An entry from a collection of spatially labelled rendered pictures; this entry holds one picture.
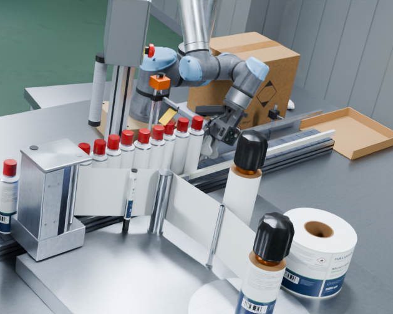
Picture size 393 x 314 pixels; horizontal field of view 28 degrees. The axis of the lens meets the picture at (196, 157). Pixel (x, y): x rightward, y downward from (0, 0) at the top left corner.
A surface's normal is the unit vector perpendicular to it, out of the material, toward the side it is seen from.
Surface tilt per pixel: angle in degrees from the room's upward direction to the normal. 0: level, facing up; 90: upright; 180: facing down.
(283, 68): 90
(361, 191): 0
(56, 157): 0
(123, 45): 90
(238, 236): 90
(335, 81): 90
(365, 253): 0
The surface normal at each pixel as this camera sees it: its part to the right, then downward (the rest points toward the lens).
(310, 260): -0.24, 0.43
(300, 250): -0.51, 0.33
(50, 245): 0.66, 0.46
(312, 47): -0.84, 0.12
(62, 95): 0.17, -0.86
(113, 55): 0.12, 0.49
